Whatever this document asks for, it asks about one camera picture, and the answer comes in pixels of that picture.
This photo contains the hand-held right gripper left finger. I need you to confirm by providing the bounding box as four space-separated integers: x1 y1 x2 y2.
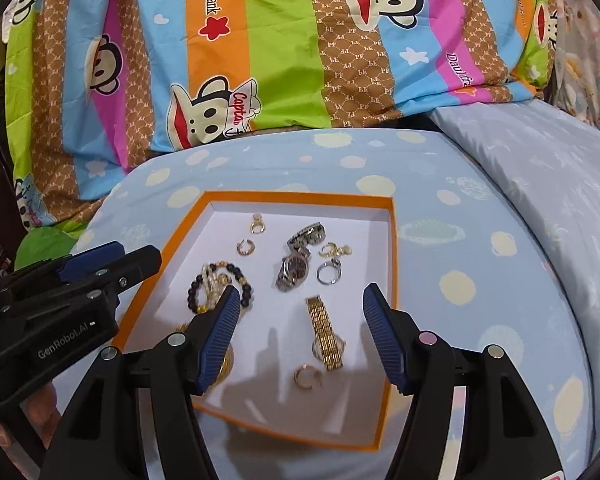
42 285 242 480

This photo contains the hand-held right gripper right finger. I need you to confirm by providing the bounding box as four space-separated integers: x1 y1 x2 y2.
361 282 566 480

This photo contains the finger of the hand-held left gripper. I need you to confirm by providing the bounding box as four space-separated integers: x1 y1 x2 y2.
92 245 163 306
57 241 127 283

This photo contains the black bead bracelet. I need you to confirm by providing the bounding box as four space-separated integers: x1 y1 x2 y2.
187 261 254 316

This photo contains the silver ring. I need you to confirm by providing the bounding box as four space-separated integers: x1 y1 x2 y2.
316 260 342 285

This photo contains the gold hoop earring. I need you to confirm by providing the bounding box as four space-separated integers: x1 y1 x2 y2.
293 364 323 391

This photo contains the orange jewelry box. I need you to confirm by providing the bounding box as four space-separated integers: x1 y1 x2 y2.
111 190 399 452

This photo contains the silver metal wristwatch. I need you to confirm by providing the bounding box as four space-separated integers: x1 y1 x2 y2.
274 221 327 293

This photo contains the person's left hand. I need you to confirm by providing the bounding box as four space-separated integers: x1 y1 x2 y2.
22 377 62 438

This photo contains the gold wristwatch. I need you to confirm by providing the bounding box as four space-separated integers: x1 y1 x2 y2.
305 295 347 372

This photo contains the blue dotted bedsheet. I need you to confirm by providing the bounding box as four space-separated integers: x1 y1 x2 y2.
67 127 598 480

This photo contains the pale blue quilt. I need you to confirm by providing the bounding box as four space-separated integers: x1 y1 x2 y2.
425 100 600 461

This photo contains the striped monkey print blanket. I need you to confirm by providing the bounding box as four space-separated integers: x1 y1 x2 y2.
2 0 557 261

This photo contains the floral grey cloth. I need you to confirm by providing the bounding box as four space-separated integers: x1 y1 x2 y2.
547 0 600 143

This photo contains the gold pendant necklace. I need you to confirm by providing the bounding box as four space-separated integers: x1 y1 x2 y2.
177 322 237 380

